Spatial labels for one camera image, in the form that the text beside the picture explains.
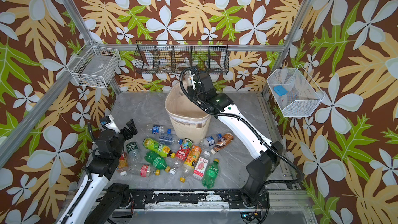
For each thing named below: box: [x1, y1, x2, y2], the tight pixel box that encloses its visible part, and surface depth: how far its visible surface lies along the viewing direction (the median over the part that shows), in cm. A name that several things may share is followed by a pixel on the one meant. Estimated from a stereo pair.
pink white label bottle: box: [192, 151, 211, 181], surface depth 83 cm
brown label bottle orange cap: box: [209, 132, 234, 156], surface depth 91 cm
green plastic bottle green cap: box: [202, 158, 220, 189], surface depth 80 cm
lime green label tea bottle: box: [142, 137, 176, 159], surface depth 88 cm
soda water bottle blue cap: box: [157, 132, 184, 146], surface depth 92 cm
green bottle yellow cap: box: [144, 150, 172, 173], surface depth 84 cm
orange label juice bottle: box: [178, 144, 203, 184], surface depth 84 cm
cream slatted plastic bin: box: [164, 82, 212, 142], surface depth 82 cm
